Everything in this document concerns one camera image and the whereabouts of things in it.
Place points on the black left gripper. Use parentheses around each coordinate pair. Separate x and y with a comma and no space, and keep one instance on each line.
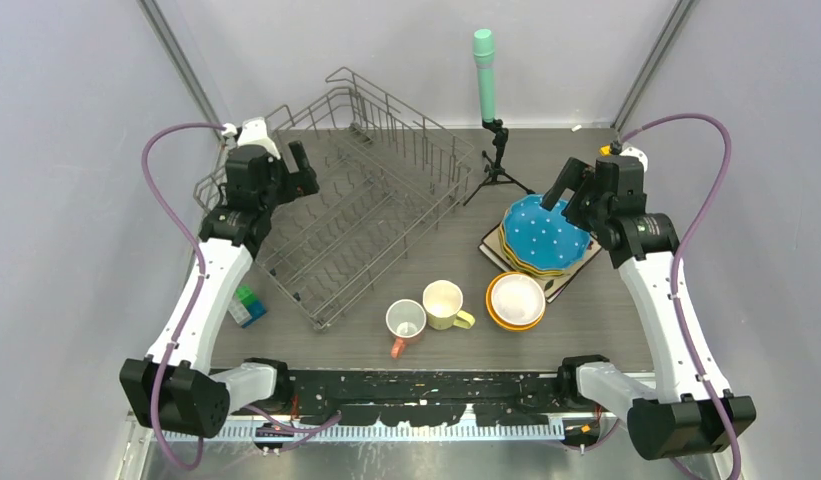
(297,184)

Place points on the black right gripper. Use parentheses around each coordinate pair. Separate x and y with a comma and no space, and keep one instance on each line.
(575,177)

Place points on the blue polka dot plate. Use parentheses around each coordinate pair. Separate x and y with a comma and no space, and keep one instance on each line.
(542,239)

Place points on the orange polka dot plate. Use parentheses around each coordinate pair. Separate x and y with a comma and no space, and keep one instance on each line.
(502,241)

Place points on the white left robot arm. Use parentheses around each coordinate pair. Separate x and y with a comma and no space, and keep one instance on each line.
(172,388)

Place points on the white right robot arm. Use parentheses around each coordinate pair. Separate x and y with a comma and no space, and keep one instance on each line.
(691,408)

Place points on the green polka dot plate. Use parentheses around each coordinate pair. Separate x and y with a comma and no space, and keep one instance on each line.
(532,271)

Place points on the square floral plate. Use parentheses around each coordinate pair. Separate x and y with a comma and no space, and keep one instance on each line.
(490,247)

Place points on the white bowl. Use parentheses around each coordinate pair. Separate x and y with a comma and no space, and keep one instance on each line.
(516,299)

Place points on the green microphone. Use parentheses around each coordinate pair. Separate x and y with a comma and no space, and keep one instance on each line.
(484,54)

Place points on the orange bowl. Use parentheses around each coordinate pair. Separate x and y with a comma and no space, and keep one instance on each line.
(499,316)

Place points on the blue green toy blocks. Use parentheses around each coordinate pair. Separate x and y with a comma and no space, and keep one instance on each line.
(245,308)

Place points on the yellow green mug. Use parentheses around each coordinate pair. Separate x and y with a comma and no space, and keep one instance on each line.
(443,301)

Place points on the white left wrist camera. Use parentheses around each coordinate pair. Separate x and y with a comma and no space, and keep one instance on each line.
(254,131)

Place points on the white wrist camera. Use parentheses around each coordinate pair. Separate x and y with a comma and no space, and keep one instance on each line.
(254,131)
(625,149)

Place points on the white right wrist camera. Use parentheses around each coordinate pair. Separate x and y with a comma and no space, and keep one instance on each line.
(625,149)

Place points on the grey wire dish rack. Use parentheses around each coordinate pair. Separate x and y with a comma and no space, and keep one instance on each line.
(387,175)

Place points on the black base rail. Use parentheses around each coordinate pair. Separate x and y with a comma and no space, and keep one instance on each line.
(422,398)

